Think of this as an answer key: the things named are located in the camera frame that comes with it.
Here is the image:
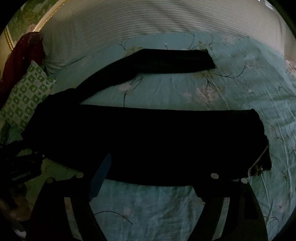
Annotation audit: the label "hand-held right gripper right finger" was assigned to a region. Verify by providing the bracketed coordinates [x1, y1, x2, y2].
[183, 172, 270, 241]

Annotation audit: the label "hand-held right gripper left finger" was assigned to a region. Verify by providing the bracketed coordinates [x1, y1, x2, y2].
[26, 153, 114, 241]

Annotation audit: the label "black pants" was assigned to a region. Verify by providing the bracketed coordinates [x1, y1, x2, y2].
[22, 48, 272, 187]

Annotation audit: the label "person's left hand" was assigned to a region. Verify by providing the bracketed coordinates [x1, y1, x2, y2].
[0, 183, 32, 230]

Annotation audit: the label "green white patterned pillow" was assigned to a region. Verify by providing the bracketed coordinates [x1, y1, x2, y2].
[0, 60, 57, 142]

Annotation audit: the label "dark red cloth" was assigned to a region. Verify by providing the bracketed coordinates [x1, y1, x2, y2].
[0, 32, 45, 102]

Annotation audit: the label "teal floral bed sheet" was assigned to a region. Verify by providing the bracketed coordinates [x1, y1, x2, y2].
[0, 30, 296, 241]

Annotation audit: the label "white striped blanket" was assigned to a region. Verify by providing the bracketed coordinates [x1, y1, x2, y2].
[42, 0, 292, 71]

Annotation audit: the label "gold framed floral wall panel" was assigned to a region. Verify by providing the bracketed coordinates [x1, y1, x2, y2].
[4, 0, 68, 49]

